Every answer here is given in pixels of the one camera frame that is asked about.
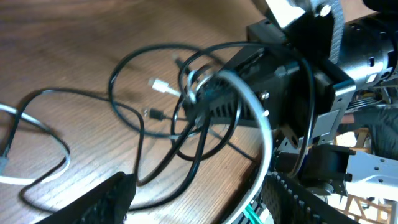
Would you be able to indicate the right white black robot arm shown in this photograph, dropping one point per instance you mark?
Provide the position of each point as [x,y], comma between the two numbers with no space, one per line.
[304,68]

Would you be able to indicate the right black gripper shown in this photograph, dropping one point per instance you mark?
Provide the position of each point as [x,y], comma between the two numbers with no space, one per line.
[281,85]

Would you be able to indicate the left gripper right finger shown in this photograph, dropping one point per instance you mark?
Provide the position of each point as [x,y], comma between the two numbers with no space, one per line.
[289,202]

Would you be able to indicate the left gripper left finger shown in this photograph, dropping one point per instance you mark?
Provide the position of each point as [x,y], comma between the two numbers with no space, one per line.
[106,203]

